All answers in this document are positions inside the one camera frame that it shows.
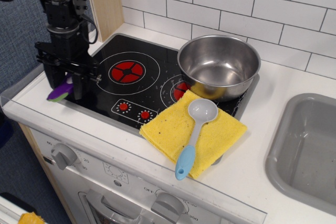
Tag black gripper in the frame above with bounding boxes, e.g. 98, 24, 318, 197
35, 26, 101, 100

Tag purple toy eggplant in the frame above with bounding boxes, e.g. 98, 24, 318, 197
47, 73, 74, 102

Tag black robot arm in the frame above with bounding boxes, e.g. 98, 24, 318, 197
35, 0, 100, 100

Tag black toy stove top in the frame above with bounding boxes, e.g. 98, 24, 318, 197
77, 34, 258, 133

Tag grey left oven knob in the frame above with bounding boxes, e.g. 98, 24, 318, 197
51, 143, 77, 170

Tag grey oven knob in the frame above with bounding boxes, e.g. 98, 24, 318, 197
151, 193, 185, 223
51, 143, 77, 170

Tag yellow cloth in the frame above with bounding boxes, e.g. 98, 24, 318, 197
139, 90, 247, 178

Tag white toy oven front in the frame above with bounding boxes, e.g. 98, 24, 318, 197
28, 127, 237, 224

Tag yellow object bottom left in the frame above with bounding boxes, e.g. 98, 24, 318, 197
18, 212, 45, 224

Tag stainless steel pot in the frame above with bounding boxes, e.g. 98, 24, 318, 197
177, 35, 261, 102

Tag grey right oven knob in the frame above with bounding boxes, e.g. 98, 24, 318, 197
151, 193, 185, 223

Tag grey sink basin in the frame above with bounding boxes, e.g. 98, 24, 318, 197
265, 93, 335, 215

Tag wooden post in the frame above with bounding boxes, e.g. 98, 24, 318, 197
89, 0, 124, 42

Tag grey spoon blue handle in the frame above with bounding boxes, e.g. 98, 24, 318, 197
175, 98, 218, 180

